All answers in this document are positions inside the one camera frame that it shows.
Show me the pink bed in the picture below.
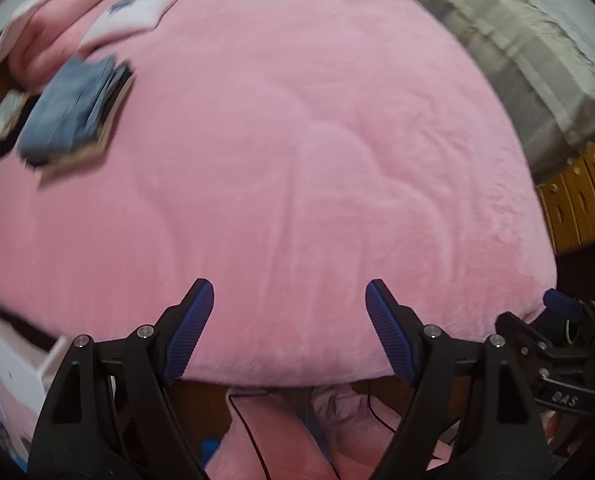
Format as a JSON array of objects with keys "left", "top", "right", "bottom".
[{"left": 0, "top": 0, "right": 561, "bottom": 388}]

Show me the person's leg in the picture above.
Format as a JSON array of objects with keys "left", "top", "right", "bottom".
[
  {"left": 312, "top": 385, "right": 453, "bottom": 480},
  {"left": 205, "top": 387, "right": 331, "bottom": 480}
]

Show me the person's right leg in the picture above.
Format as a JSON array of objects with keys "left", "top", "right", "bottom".
[{"left": 312, "top": 385, "right": 453, "bottom": 480}]

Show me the small blue object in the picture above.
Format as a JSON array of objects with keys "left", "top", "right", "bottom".
[{"left": 200, "top": 440, "right": 223, "bottom": 467}]

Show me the person's left leg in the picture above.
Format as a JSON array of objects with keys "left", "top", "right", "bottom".
[{"left": 205, "top": 387, "right": 331, "bottom": 480}]

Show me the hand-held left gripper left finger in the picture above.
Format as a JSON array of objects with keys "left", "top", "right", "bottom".
[{"left": 28, "top": 278, "right": 214, "bottom": 480}]

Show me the grey patterned pouch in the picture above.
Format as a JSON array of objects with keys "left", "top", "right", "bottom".
[{"left": 0, "top": 92, "right": 29, "bottom": 148}]

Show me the blue denim jacket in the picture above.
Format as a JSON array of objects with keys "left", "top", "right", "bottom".
[{"left": 18, "top": 55, "right": 128, "bottom": 167}]

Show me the black cable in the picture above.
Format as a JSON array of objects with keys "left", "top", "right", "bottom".
[
  {"left": 226, "top": 391, "right": 274, "bottom": 480},
  {"left": 366, "top": 381, "right": 399, "bottom": 433}
]

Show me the black cloth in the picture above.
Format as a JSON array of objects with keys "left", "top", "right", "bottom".
[{"left": 0, "top": 94, "right": 42, "bottom": 159}]

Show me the pink printed pillow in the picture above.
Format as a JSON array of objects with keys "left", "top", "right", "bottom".
[{"left": 78, "top": 0, "right": 183, "bottom": 53}]

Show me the cream lace furniture cover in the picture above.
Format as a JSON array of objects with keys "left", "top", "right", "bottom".
[{"left": 417, "top": 0, "right": 595, "bottom": 171}]

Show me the white printed storage box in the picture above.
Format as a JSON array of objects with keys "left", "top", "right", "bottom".
[{"left": 0, "top": 290, "right": 73, "bottom": 461}]

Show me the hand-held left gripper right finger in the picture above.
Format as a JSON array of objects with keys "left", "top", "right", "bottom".
[{"left": 366, "top": 279, "right": 553, "bottom": 480}]

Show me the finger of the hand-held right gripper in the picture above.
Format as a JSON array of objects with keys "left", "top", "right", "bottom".
[
  {"left": 542, "top": 289, "right": 595, "bottom": 320},
  {"left": 496, "top": 311, "right": 553, "bottom": 361}
]

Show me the black folded garment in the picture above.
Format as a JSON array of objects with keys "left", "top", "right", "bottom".
[{"left": 95, "top": 62, "right": 134, "bottom": 133}]

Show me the wooden drawer cabinet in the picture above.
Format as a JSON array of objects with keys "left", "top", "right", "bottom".
[{"left": 535, "top": 135, "right": 595, "bottom": 256}]

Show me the cream folded garment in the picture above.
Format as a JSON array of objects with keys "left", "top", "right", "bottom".
[{"left": 36, "top": 80, "right": 136, "bottom": 187}]

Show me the folded pink quilt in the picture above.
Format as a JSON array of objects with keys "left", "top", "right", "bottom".
[{"left": 0, "top": 0, "right": 113, "bottom": 86}]

